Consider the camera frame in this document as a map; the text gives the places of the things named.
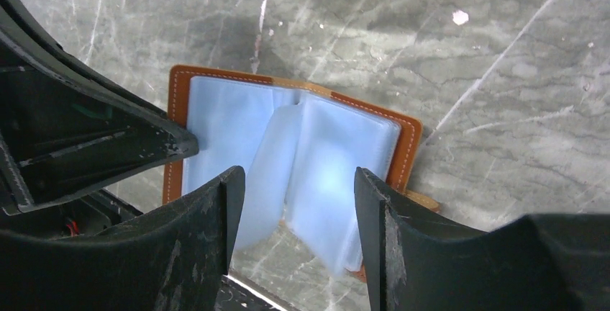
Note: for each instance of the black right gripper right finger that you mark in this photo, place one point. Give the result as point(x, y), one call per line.
point(416, 259)

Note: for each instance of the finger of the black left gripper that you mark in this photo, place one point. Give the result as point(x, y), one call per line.
point(66, 130)

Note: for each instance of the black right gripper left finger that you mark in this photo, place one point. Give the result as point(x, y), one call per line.
point(171, 258)

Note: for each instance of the brown leather card holder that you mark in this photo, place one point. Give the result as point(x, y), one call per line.
point(299, 145)

